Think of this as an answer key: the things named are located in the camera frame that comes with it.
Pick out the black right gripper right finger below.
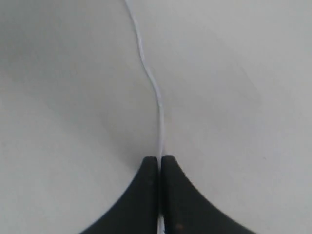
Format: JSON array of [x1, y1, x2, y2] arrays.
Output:
[[161, 156, 253, 234]]

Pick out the white wired earphones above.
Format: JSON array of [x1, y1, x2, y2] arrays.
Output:
[[124, 0, 165, 234]]

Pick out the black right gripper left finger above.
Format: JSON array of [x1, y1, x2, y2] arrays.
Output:
[[83, 156, 158, 234]]

